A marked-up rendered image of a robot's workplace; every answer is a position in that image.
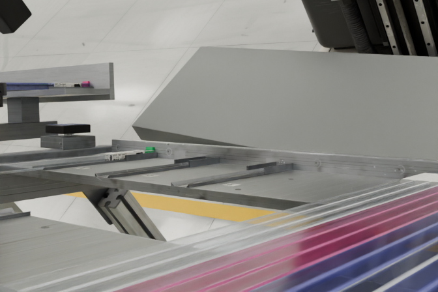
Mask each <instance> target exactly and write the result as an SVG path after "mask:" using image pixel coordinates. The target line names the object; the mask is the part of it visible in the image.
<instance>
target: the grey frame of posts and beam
mask: <svg viewBox="0 0 438 292"><path fill-rule="evenodd" d="M106 195H107V196H108V197H107V198H104V197H102V199H101V200H100V201H99V203H98V206H99V207H100V208H101V209H102V210H103V212H104V213H105V214H106V216H107V217H108V218H109V219H110V220H111V222H112V223H113V224H114V226H115V227H116V228H117V229H118V230H119V232H120V233H124V234H128V235H134V236H138V237H145V238H148V239H154V240H158V241H165V242H166V241H167V240H166V239H165V238H164V236H163V235H162V234H161V232H160V231H159V230H158V228H157V227H156V226H155V224H154V223H153V221H152V220H151V219H150V218H149V216H148V215H147V213H146V212H145V211H144V210H143V208H142V207H141V205H140V204H139V203H138V202H137V200H136V199H135V197H134V196H133V195H132V193H131V192H130V191H129V190H125V189H119V188H109V189H108V191H107V192H106Z"/></svg>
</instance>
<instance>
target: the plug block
mask: <svg viewBox="0 0 438 292"><path fill-rule="evenodd" d="M31 15H32V14H31V11H30V10H29V9H28V7H27V6H26V4H25V3H24V2H23V0H0V32H1V33H2V34H11V33H14V32H15V31H16V30H17V29H18V28H19V27H20V26H21V25H22V24H23V23H24V22H26V21H27V20H28V19H29V18H30V17H31Z"/></svg>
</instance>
